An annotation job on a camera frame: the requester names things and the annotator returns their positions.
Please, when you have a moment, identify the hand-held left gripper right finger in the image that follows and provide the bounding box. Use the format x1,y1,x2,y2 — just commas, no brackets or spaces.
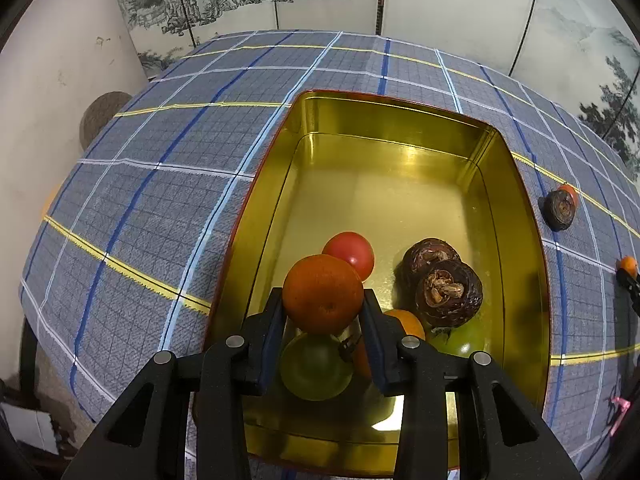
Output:
361,289,583,480

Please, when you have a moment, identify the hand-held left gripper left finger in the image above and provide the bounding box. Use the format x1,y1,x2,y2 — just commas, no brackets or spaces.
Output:
61,287,286,480

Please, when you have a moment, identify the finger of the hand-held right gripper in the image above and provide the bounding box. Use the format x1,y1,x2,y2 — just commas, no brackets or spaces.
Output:
616,269,640,318

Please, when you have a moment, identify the red and gold tin box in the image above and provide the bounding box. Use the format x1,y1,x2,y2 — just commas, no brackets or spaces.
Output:
192,90,552,478

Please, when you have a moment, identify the blue plaid tablecloth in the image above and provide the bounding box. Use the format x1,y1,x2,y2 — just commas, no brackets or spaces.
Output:
19,30,640,480

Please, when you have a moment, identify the white cardboard box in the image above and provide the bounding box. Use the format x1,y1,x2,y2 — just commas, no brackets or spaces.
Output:
0,402,61,456

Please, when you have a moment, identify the round brown stool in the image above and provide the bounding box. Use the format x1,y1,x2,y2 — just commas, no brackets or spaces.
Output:
79,91,133,151

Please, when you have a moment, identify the landscape painted folding screen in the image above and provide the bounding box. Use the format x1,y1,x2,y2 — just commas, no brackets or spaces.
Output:
107,0,640,181

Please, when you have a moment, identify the pink cord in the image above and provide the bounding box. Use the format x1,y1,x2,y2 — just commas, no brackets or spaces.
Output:
607,395,630,436

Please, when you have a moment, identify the dark metal frame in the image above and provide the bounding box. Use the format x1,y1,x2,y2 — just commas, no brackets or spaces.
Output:
19,310,41,406

